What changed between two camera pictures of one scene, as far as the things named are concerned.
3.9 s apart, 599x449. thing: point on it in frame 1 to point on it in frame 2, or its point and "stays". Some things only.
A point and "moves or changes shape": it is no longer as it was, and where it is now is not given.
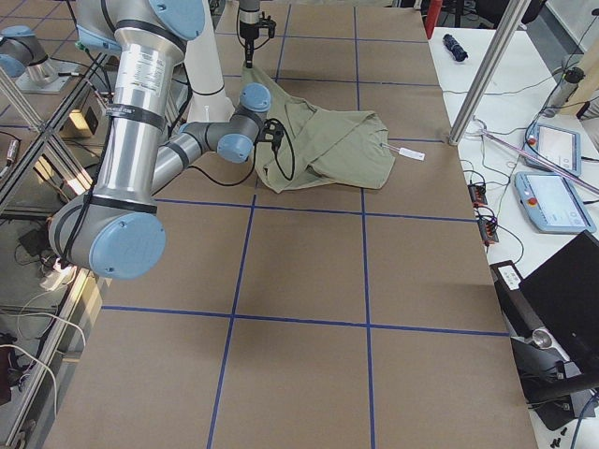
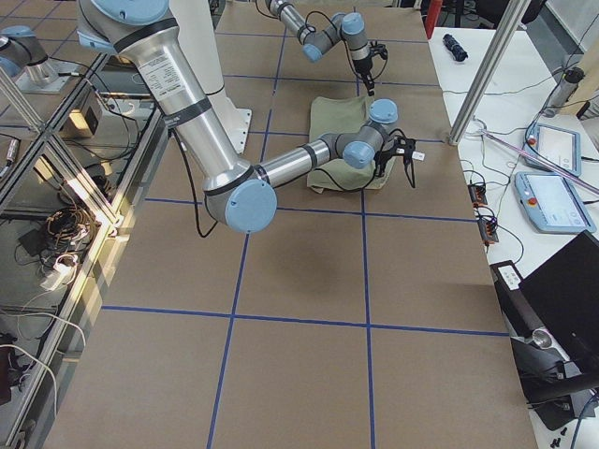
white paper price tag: (412, 153) stays
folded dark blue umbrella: (454, 48) stays
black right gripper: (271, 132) to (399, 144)
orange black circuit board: (477, 194) stays
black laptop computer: (552, 317) stays
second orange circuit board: (487, 230) stays
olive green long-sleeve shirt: (318, 146) moves or changes shape
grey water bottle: (565, 89) stays
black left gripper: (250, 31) to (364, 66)
